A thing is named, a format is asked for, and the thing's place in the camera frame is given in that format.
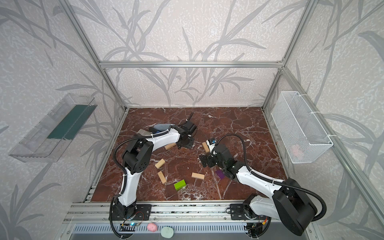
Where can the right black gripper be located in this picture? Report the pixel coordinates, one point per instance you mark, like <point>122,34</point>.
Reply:
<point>208,160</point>

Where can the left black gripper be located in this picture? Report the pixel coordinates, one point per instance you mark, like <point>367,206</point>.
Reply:
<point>186,138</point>

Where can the wood block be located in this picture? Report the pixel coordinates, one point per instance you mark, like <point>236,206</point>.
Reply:
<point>198,176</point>
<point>167,147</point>
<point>160,163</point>
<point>162,177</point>
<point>206,147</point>

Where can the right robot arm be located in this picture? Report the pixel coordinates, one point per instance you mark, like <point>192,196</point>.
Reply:
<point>282,200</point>

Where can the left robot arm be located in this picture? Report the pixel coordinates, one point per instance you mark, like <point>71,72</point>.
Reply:
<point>133,156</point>

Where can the purple block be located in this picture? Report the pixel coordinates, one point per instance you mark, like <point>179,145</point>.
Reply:
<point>220,174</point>

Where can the grey rectangular sponge block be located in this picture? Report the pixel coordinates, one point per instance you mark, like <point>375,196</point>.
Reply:
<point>143,132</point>

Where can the green block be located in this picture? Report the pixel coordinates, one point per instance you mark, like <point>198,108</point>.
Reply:
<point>179,185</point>

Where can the blue grey oval case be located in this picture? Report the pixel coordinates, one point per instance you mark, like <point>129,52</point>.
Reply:
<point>163,127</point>

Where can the pink object in basket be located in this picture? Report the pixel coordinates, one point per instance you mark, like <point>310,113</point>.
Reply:
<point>297,152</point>

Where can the right circuit board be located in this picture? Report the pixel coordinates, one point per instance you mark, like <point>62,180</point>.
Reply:
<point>255,230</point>

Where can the circuit board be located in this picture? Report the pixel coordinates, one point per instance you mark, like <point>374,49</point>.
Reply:
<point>129,227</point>
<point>255,230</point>

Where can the mint green blob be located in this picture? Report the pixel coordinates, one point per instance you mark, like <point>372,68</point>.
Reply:
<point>167,232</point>

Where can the pink eraser blob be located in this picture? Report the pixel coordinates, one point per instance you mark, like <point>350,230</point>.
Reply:
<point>152,227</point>

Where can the left circuit board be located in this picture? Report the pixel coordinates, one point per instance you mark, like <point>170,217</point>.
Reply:
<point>129,227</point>

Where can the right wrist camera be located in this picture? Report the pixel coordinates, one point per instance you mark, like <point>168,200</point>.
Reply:
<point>212,142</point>

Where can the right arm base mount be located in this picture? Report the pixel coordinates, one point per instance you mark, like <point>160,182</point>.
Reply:
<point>239,212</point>

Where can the white wire wall basket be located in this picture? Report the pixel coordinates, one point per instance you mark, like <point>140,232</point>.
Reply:
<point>298,124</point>

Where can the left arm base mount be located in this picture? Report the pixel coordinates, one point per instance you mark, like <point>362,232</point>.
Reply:
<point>140,212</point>

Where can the aluminium front rail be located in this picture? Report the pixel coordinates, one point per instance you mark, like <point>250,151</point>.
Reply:
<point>161,212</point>

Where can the clear plastic wall bin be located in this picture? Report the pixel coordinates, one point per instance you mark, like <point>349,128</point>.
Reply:
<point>49,139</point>

